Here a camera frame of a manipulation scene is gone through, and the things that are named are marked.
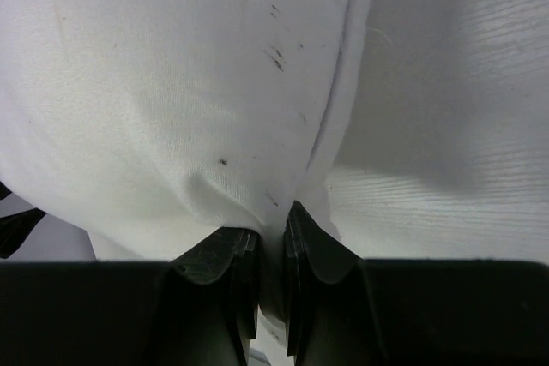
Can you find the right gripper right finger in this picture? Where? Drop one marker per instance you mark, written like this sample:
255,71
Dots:
324,293

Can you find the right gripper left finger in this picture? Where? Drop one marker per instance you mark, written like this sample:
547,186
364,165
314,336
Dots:
230,257

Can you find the white pillow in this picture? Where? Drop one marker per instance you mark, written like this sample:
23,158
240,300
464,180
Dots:
152,123

